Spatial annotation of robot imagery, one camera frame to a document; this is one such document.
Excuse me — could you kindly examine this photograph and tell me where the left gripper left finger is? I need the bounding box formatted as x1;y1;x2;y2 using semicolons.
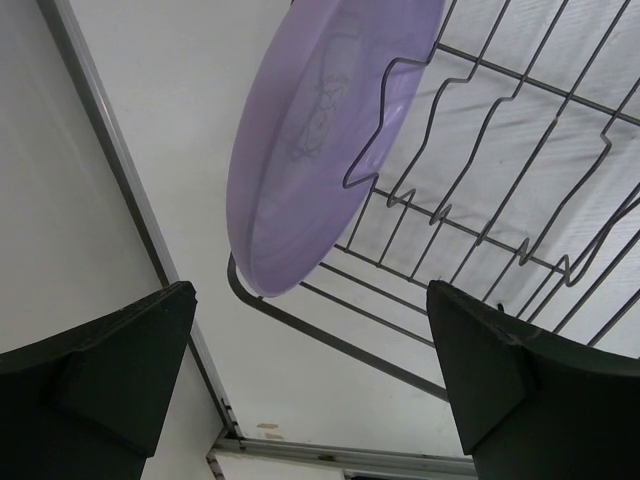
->
1;281;196;479

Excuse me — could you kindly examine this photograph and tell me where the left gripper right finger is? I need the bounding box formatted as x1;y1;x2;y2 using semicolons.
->
426;280;639;479

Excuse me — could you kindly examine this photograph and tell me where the large purple plate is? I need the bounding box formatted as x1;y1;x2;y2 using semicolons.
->
226;1;444;297

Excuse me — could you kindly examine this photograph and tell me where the dark wire dish rack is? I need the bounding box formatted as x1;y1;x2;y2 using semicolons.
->
228;1;639;400

